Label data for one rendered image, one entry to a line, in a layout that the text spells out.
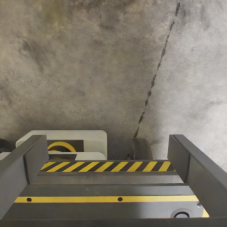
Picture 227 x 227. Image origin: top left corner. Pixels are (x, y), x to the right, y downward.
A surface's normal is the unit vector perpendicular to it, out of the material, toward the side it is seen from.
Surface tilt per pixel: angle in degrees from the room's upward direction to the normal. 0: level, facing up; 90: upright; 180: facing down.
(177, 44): 0
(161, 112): 0
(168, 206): 0
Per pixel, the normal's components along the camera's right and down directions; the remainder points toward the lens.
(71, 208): 0.02, 0.25
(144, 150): 0.01, -0.72
